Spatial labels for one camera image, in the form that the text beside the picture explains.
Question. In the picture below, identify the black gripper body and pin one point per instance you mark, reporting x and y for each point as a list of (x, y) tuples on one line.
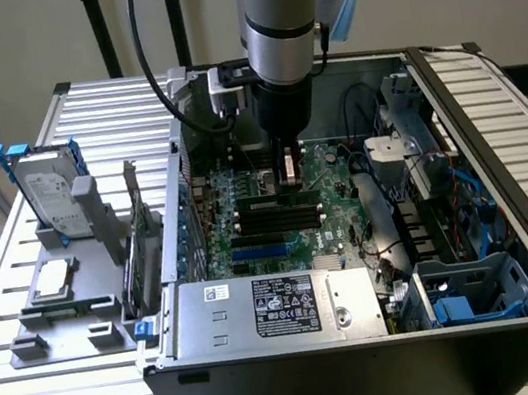
[(284, 108)]

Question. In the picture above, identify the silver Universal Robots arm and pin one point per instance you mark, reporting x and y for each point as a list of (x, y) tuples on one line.
[(274, 13)]

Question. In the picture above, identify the black RAM slot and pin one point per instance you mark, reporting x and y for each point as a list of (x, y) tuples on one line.
[(271, 212), (274, 228), (273, 220)]

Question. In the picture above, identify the long black expansion slot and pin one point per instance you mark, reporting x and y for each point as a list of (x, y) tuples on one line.
[(261, 240)]

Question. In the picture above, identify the blue expansion slot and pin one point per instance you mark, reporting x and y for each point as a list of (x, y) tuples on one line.
[(258, 252)]

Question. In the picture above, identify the short black expansion slot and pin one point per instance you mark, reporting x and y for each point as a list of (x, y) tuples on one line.
[(244, 268)]

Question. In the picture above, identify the green RAM stick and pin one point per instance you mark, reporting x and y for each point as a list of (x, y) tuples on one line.
[(67, 309)]

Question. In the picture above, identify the CPU socket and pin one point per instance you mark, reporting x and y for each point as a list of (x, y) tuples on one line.
[(257, 170)]

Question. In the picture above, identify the round coin battery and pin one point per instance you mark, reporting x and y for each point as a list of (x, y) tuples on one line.
[(331, 156)]

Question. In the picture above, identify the green motherboard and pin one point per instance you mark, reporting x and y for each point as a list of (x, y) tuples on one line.
[(335, 216)]

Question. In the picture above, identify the silver chipset heatsink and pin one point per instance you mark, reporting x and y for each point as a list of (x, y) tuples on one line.
[(330, 261)]

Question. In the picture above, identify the grey metal drive cage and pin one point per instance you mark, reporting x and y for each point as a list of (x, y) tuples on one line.
[(408, 133)]

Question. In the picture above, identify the black fan shroud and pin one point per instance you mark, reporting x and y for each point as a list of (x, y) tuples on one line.
[(427, 231)]

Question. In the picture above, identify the silver power supply unit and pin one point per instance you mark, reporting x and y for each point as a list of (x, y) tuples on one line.
[(233, 314)]

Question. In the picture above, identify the grey and blue disk bay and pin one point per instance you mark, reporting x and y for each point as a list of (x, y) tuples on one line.
[(466, 283)]

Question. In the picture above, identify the black open PC case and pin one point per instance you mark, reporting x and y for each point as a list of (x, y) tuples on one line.
[(325, 380)]

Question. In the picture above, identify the blue case latch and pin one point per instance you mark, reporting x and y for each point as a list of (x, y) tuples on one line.
[(144, 329)]

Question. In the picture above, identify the silver hard disk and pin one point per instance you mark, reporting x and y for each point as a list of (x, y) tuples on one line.
[(53, 197)]

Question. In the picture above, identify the silver CPU chip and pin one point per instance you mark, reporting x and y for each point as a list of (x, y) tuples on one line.
[(54, 277)]

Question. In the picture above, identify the grey parts rack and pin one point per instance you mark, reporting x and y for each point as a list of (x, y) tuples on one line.
[(69, 337)]

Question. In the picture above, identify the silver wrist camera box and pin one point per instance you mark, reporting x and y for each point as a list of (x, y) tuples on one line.
[(225, 93)]

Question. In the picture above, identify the grey metal case bracket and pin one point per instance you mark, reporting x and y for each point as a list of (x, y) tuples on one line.
[(178, 82)]

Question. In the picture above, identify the black vertical post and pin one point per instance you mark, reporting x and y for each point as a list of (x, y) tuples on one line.
[(100, 32), (176, 19)]

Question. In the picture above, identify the graphics card with metal bracket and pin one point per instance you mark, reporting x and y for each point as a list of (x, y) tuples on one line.
[(141, 238)]

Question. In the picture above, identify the blue disk bracket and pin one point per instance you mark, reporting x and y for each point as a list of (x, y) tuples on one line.
[(77, 160)]

